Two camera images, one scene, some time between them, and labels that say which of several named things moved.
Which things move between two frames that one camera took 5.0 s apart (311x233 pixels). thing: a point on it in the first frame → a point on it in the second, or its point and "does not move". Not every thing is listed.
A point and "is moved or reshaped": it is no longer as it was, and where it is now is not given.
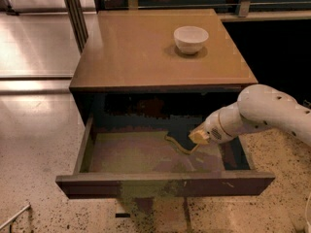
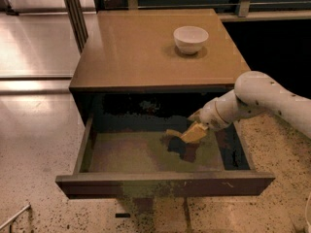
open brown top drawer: [125, 154] does not move
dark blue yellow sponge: [181, 140] is moved or reshaped
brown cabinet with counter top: [156, 68] does not move
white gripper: [213, 127] → [209, 115]
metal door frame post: [75, 14] does not move
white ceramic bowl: [190, 39] does not move
